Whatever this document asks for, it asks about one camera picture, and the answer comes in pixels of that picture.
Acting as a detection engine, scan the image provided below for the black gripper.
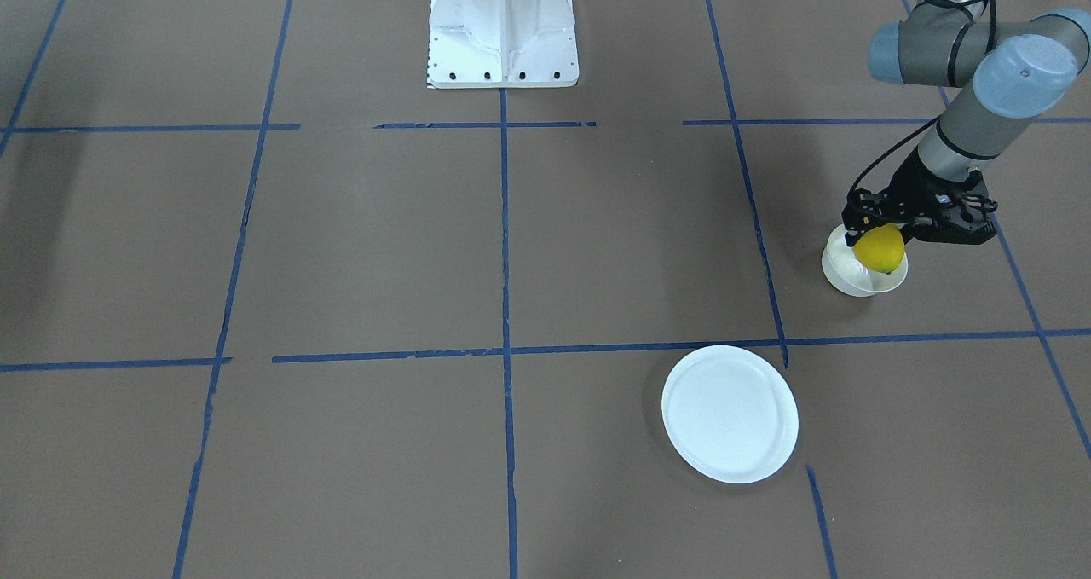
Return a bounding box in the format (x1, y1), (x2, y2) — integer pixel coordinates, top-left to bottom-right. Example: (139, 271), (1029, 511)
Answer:
(842, 152), (998, 248)

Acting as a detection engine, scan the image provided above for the yellow lemon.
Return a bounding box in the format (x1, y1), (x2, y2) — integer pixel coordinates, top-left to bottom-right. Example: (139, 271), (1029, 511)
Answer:
(851, 224), (906, 275)

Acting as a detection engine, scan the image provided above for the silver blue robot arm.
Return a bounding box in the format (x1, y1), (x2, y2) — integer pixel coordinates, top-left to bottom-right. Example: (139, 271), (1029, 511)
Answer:
(842, 0), (1088, 248)

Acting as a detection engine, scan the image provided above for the white bowl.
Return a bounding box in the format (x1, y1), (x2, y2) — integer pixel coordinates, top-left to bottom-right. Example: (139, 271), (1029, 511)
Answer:
(822, 224), (910, 297)

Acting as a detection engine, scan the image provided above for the white plate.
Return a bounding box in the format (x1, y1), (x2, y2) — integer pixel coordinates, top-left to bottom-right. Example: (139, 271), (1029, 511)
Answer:
(660, 345), (799, 485)

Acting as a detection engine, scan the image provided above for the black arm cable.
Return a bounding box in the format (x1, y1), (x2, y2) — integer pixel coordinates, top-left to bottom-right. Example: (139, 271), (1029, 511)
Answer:
(848, 0), (1019, 200)

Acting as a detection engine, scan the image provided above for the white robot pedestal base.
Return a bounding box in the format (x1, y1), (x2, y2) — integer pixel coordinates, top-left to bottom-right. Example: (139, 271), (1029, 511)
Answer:
(425, 0), (580, 91)

